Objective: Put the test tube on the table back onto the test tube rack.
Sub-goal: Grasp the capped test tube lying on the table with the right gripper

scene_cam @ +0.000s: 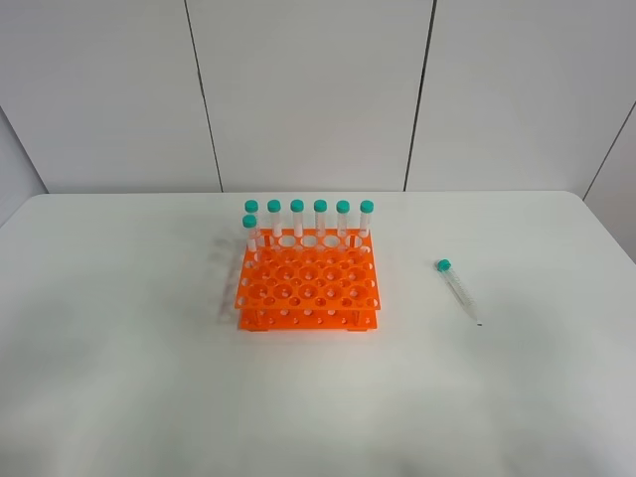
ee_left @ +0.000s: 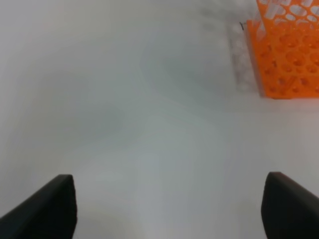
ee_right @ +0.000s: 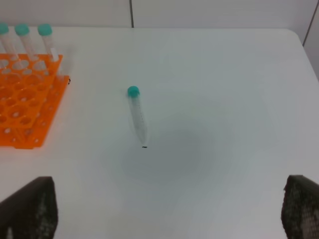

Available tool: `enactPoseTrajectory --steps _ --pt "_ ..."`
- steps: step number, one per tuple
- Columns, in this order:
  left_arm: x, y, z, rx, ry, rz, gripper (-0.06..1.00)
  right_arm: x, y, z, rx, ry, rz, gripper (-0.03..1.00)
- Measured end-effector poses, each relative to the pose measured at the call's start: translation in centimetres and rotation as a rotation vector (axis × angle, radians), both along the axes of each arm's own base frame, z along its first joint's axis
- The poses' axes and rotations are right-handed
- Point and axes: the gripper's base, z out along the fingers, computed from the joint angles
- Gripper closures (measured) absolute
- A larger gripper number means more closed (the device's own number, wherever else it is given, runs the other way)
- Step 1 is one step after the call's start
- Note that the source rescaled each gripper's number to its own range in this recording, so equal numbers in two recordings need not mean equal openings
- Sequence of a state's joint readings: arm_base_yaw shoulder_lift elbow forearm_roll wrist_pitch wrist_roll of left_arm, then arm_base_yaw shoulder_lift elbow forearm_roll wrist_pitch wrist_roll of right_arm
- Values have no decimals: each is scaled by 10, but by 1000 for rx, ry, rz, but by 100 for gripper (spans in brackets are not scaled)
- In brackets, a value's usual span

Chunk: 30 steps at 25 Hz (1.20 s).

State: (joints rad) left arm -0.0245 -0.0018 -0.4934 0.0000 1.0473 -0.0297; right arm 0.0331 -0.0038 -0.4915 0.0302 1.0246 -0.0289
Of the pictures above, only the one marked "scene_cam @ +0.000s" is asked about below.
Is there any second row teal-capped tube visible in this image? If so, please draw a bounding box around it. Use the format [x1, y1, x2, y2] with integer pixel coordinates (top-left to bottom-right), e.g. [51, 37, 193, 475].
[245, 229, 259, 254]

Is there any teal-capped test tube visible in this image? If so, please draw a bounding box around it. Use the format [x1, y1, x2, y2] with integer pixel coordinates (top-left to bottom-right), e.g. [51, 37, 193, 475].
[435, 258, 483, 326]

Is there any orange test tube rack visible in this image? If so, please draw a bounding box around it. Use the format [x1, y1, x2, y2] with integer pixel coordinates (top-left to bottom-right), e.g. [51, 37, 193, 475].
[235, 229, 381, 332]

